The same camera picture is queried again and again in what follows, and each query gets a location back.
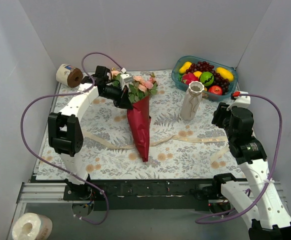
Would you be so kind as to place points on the teal plastic fruit basket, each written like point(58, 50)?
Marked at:
point(210, 96)

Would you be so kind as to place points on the white ceramic vase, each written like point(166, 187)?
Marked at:
point(192, 100)

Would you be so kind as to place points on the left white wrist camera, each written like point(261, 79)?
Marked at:
point(125, 79)

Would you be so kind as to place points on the red apple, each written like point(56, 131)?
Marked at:
point(215, 89)

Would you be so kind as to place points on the yellow mango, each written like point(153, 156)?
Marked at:
point(225, 74)
point(185, 67)

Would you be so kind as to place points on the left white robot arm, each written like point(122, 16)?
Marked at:
point(65, 135)

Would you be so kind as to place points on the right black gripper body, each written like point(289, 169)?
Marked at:
point(218, 116)

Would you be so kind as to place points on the right yellow mango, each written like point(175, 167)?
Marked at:
point(225, 74)

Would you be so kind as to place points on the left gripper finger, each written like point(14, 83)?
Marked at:
point(123, 103)
point(125, 93)

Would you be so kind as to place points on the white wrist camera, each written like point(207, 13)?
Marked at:
point(241, 100)
point(125, 79)

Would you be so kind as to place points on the white tissue roll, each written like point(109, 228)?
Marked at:
point(32, 226)

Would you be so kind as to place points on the red wrapping paper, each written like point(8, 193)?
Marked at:
point(139, 121)

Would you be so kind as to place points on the pink dragon fruit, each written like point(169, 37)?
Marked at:
point(189, 78)

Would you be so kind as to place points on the left yellow mango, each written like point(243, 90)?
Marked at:
point(185, 67)

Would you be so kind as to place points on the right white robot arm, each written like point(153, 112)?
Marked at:
point(268, 219)

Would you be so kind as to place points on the cream printed ribbon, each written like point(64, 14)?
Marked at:
point(122, 142)

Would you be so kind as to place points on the pink artificial flower bunch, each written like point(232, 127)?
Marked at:
point(139, 88)

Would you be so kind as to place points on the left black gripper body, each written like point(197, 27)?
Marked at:
point(123, 97)

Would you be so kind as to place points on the dark red grape bunch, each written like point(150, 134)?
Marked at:
point(204, 66)

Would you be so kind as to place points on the small yellow lemon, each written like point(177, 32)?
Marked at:
point(197, 74)

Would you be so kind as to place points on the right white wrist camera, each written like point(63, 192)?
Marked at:
point(241, 100)

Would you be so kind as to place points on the brown-ended paper roll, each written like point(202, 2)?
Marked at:
point(69, 75)

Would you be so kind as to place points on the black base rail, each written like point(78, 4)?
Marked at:
point(149, 194)

